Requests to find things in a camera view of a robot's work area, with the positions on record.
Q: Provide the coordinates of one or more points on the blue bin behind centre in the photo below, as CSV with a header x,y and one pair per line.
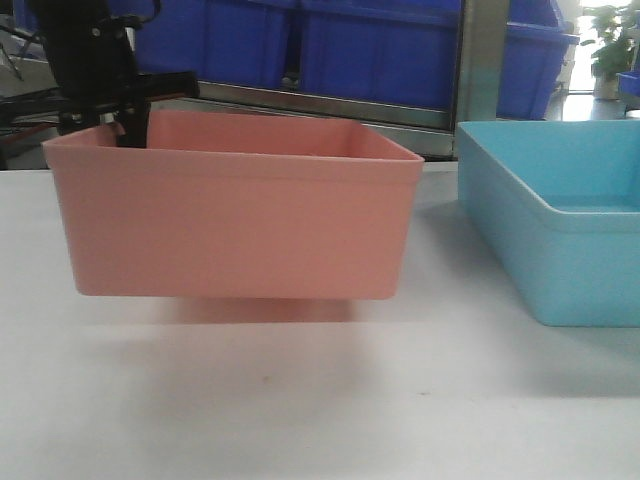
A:
x,y
393,52

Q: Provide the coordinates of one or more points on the small blue bin far right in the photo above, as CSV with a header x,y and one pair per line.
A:
x,y
629,83

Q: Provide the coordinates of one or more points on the blue bin behind right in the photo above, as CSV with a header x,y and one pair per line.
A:
x,y
537,40

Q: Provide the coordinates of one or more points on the green potted plant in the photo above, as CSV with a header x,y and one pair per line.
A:
x,y
612,43

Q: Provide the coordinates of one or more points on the pink plastic box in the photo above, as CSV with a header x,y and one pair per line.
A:
x,y
237,206

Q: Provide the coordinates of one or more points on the blue bin far left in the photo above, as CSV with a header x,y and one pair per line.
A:
x,y
25,21

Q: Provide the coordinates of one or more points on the stainless steel shelf rack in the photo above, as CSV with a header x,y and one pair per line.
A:
x,y
481,38

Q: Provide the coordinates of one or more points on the blue bin behind left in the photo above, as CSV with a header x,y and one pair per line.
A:
x,y
235,42

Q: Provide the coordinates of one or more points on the light blue plastic box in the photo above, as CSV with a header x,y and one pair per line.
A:
x,y
558,203

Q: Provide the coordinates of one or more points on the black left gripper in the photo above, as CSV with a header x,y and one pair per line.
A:
x,y
94,66

